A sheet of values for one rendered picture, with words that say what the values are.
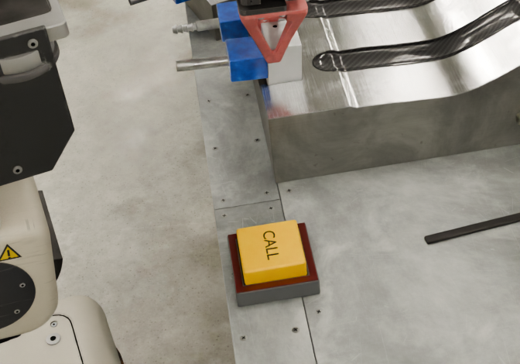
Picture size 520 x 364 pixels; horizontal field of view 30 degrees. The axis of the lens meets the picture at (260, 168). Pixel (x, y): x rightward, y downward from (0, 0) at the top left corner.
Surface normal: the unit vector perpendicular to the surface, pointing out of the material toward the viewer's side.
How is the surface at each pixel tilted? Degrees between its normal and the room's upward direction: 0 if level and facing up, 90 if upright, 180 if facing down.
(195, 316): 0
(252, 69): 90
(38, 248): 90
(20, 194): 8
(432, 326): 0
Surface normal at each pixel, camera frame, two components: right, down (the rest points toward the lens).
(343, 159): 0.13, 0.65
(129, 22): -0.09, -0.75
